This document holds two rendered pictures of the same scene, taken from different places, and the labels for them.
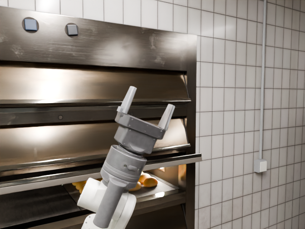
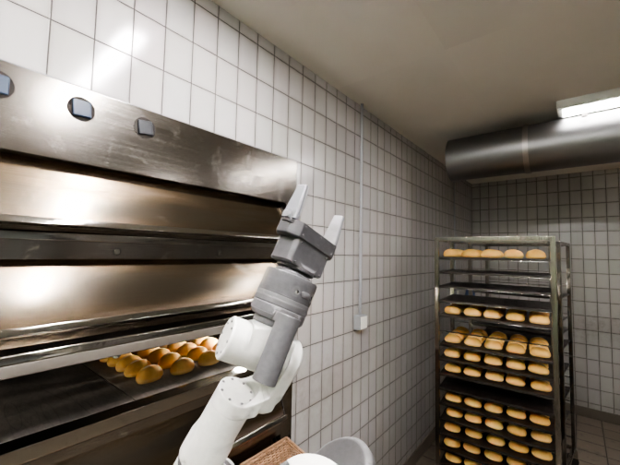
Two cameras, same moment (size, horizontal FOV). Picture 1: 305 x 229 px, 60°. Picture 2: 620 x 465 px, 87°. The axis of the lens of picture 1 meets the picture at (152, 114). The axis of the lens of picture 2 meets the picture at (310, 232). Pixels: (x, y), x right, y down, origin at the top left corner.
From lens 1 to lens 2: 24 cm
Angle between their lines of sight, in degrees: 21
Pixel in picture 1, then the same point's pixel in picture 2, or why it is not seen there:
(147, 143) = (318, 263)
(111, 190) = (285, 326)
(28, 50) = (74, 145)
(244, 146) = (344, 299)
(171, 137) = not seen: hidden behind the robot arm
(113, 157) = (278, 280)
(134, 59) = (225, 180)
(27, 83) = (67, 195)
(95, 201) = (252, 349)
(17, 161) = (36, 320)
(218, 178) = (317, 339)
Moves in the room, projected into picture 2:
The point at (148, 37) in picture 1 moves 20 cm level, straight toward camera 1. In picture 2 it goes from (243, 155) to (253, 139)
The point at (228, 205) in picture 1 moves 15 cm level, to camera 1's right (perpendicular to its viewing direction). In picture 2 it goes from (327, 374) to (352, 371)
